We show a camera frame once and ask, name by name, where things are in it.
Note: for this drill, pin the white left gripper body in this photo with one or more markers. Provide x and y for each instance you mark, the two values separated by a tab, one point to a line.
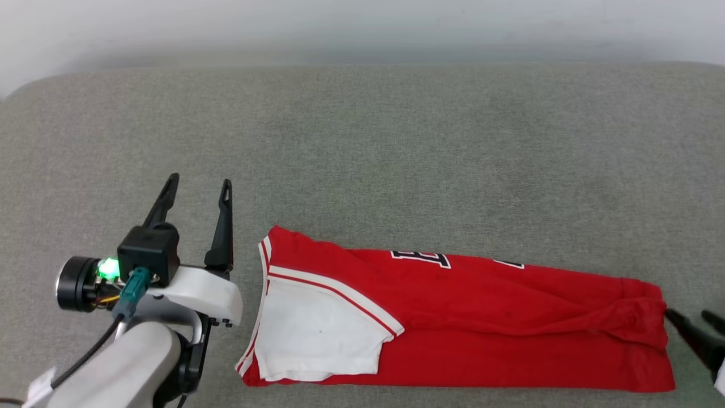
204	294

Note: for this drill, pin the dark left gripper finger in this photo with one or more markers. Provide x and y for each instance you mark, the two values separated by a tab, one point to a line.
222	238
161	204

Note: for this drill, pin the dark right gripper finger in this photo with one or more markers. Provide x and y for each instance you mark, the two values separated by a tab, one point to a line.
702	343
716	322

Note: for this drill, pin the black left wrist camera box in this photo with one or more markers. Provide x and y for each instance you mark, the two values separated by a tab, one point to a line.
148	252

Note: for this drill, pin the grey fabric sofa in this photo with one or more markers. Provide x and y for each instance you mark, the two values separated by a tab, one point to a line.
396	141

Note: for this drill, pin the red and white jersey shirt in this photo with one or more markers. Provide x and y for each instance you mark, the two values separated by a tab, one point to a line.
481	328

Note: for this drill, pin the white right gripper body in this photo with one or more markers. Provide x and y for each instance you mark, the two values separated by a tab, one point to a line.
720	377

